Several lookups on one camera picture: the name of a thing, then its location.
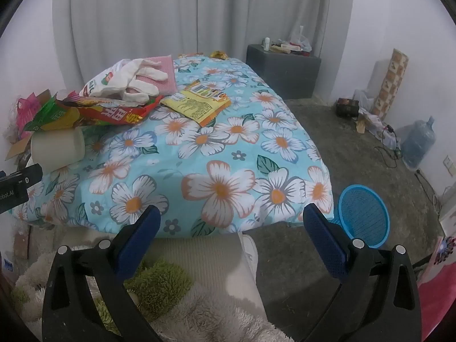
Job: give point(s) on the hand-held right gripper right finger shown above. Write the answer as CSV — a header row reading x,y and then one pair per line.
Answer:
x,y
326,242

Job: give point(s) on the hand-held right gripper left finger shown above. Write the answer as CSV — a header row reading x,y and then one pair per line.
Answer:
x,y
144,235

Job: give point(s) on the blue mesh basket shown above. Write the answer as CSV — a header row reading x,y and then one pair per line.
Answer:
x,y
363,217

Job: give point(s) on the white paper cup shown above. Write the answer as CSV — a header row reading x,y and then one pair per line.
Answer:
x,y
57,149

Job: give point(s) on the red snack packet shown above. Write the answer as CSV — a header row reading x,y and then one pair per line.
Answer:
x,y
114,114

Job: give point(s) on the pink plastic bag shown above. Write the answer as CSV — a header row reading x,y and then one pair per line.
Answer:
x,y
26,110

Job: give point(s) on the green snack packet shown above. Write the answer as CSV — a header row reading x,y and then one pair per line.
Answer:
x,y
50,115

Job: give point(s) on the blue floral tablecloth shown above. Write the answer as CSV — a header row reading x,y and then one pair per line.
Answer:
x,y
221,149

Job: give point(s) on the pink printed bag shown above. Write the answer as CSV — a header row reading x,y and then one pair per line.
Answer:
x,y
440,299

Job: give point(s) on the clear plastic bag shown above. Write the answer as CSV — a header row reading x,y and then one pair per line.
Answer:
x,y
374,121

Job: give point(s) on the yellow snack packet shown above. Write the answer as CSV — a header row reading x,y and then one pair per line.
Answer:
x,y
192,108

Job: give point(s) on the blue water jug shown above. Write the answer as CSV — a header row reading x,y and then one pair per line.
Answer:
x,y
418,142

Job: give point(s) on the dark small box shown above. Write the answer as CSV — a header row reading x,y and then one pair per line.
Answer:
x,y
347,107

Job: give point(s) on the orange snack packet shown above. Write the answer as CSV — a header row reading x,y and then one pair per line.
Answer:
x,y
206,89

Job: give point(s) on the pink cloth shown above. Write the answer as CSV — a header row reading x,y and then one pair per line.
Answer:
x,y
170,65

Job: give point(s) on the patterned paper roll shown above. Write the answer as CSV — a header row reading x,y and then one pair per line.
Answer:
x,y
390,82

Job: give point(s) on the dark grey cabinet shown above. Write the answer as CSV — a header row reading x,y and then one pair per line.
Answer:
x,y
281,74

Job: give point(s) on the yellow candy wrapper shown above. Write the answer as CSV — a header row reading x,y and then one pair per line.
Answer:
x,y
219,55

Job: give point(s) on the white plastic bag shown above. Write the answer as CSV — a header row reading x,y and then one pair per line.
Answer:
x,y
301,39

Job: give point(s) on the small white bottle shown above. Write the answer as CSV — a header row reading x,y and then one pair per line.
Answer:
x,y
267,44

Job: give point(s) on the grey curtain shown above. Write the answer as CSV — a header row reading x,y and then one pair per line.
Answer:
x,y
178,14

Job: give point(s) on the wall socket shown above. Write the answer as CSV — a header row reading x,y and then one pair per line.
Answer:
x,y
448,162

